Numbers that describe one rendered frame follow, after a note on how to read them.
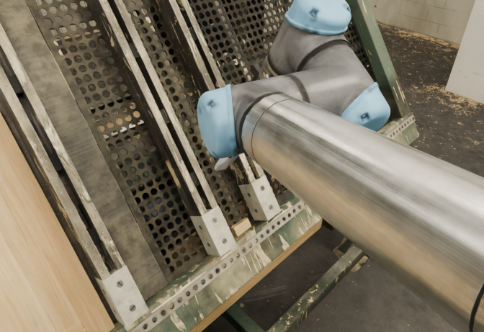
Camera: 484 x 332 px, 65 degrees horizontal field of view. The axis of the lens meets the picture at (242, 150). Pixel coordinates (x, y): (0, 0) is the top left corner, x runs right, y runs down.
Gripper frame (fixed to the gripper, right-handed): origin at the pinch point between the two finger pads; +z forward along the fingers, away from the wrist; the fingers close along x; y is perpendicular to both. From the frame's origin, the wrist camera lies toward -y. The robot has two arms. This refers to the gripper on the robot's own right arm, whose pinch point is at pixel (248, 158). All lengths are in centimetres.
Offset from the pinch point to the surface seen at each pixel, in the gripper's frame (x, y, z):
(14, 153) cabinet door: 35, 32, 22
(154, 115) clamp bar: 2.8, 28.4, 20.5
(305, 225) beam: -33, -14, 48
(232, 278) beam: -1.3, -15.0, 45.3
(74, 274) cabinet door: 34.2, 4.8, 35.6
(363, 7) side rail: -106, 46, 24
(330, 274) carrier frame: -69, -36, 109
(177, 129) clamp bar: -1.7, 23.6, 23.3
